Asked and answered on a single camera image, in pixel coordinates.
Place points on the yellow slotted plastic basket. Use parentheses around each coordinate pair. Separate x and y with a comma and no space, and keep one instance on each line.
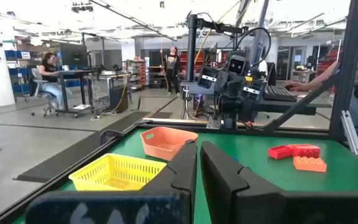
(117,174)

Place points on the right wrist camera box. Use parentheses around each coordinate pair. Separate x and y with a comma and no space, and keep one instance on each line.
(237,65)

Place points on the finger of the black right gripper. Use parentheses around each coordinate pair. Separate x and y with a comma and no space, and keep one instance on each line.
(253,92)
(207,77)

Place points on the black table frame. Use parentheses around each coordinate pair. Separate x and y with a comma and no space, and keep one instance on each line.
(73,165)

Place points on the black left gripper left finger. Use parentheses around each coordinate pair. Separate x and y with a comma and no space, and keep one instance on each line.
(172,186)

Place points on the black desk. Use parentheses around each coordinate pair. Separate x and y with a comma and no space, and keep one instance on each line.
(73,74)

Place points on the black pole stand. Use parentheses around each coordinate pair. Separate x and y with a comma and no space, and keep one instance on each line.
(191,46)

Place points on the orange toy building block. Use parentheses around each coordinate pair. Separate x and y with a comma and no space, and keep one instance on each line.
(309,164)

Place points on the black diagonal frame brace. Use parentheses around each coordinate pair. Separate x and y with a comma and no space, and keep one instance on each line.
(300,102)

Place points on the black frame upright post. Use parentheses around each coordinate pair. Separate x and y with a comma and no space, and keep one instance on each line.
(350,62)

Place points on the black keyboard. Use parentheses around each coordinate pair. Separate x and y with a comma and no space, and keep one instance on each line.
(278,93)

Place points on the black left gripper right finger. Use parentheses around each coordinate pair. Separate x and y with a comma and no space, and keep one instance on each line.
(228,186)

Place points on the black computer monitor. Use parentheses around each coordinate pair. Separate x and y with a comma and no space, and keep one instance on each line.
(73,54)

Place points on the red toy building block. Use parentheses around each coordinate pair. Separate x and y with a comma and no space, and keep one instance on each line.
(306,151)
(280,152)

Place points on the grey office chair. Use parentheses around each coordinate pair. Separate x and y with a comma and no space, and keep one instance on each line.
(42,93)

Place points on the orange plastic bin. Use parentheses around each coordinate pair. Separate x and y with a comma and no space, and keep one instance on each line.
(163,143)

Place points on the silver metal bracket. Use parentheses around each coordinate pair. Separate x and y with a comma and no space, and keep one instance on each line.
(351,133)

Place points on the blue storage bin shelf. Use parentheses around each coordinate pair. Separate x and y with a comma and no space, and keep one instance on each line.
(17,71)

